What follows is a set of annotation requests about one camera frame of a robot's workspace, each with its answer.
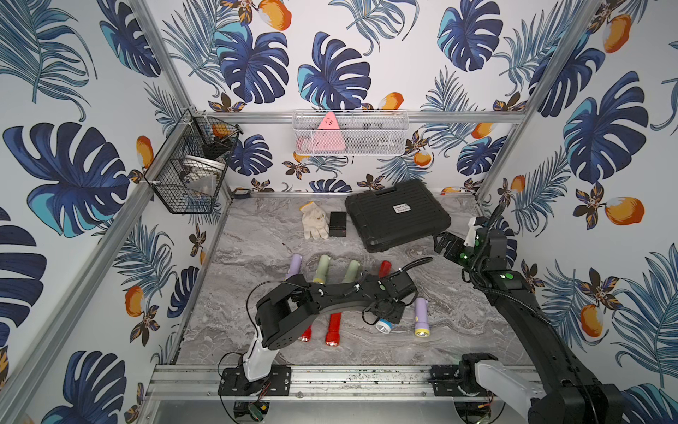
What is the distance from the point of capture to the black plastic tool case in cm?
102

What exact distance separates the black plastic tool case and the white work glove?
12 cm

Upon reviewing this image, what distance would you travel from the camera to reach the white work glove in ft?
3.56
